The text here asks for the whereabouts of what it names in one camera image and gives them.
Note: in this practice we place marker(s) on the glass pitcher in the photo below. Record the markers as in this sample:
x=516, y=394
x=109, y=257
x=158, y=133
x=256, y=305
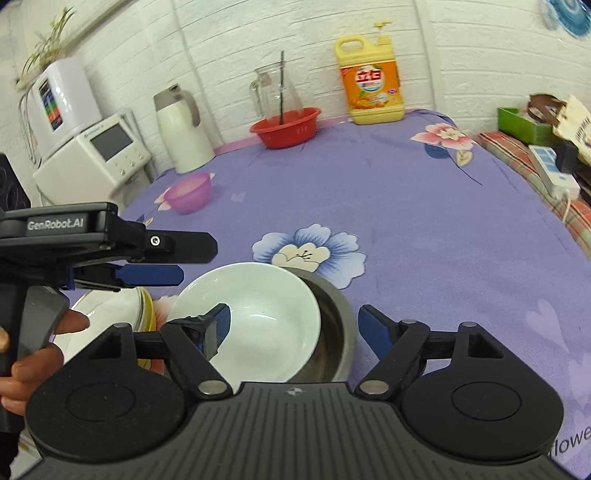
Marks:
x=270, y=92

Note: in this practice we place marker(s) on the green box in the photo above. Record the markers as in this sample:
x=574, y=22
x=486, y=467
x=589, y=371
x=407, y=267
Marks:
x=517, y=122

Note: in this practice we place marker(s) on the white thermos jug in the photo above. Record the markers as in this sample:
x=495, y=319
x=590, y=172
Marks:
x=184, y=138

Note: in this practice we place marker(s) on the checked cloth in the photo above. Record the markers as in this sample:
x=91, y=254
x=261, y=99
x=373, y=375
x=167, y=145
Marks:
x=508, y=150

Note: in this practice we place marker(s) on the white patterned ceramic bowl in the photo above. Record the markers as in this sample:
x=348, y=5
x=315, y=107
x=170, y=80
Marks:
x=268, y=314

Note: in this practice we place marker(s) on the yellow dish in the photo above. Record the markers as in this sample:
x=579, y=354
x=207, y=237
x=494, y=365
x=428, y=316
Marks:
x=148, y=309

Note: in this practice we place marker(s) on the white water purifier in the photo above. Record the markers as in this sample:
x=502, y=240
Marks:
x=69, y=101

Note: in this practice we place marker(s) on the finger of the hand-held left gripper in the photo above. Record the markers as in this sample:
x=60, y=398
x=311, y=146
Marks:
x=184, y=247
x=147, y=275

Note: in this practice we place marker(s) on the white power strip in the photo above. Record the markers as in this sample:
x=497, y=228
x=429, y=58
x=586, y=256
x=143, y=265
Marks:
x=549, y=173

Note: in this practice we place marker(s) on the red plastic basket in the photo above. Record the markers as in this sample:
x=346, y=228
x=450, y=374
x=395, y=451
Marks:
x=286, y=134

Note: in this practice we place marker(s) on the green potted plant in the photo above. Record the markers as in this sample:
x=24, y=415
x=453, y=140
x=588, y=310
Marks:
x=46, y=41

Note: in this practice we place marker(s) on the stainless steel bowl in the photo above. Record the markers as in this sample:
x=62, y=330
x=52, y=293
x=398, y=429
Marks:
x=337, y=332

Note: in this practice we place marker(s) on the black power adapter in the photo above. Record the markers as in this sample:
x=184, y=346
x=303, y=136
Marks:
x=568, y=157

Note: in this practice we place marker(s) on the purple floral tablecloth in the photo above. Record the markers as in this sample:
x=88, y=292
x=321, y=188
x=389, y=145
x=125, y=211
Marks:
x=415, y=230

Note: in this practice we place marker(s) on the blue round wall decoration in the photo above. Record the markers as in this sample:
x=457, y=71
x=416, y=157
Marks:
x=570, y=14

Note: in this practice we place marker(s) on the white appliance with screen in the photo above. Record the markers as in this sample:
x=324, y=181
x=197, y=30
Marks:
x=83, y=170

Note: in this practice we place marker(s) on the person's left hand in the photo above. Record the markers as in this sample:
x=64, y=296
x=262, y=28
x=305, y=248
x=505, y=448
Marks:
x=37, y=369

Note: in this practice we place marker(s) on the purple plastic bowl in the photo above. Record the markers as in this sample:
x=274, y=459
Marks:
x=187, y=196

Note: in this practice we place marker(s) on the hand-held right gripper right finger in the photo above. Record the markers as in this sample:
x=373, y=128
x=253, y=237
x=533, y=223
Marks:
x=374, y=327

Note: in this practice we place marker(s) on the dark patterned panel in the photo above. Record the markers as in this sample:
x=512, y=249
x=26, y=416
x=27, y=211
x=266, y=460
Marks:
x=14, y=184

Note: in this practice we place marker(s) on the white plate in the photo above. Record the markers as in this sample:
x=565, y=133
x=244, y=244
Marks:
x=111, y=309

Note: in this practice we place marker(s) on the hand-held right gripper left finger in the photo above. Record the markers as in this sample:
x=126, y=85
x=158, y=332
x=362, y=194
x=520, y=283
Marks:
x=222, y=323

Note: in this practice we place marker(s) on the yellow detergent pump bottle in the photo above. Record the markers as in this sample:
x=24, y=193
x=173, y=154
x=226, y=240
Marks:
x=371, y=87

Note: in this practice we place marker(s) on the dark stirring stick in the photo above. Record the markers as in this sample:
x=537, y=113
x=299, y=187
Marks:
x=281, y=78

